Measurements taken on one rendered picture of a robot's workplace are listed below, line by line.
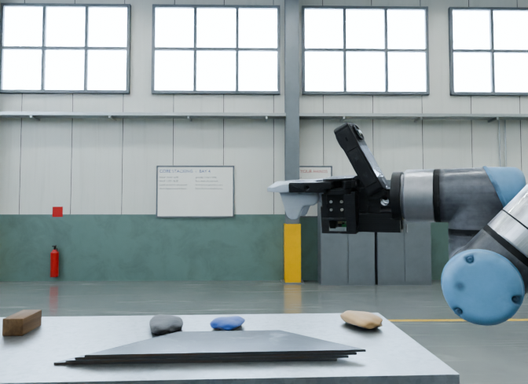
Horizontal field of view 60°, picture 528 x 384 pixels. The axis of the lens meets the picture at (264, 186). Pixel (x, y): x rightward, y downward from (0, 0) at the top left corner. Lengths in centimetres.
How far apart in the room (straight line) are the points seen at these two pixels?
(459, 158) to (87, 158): 742
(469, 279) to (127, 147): 914
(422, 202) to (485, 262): 17
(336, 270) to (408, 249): 139
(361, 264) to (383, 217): 808
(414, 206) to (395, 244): 823
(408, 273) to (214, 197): 395
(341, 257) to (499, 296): 818
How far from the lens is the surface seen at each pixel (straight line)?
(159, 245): 930
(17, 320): 155
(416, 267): 905
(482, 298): 51
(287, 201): 72
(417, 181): 66
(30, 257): 1013
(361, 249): 872
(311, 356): 118
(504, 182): 65
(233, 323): 143
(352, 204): 67
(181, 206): 918
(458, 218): 66
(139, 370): 116
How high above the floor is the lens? 142
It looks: 3 degrees up
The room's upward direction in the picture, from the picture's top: straight up
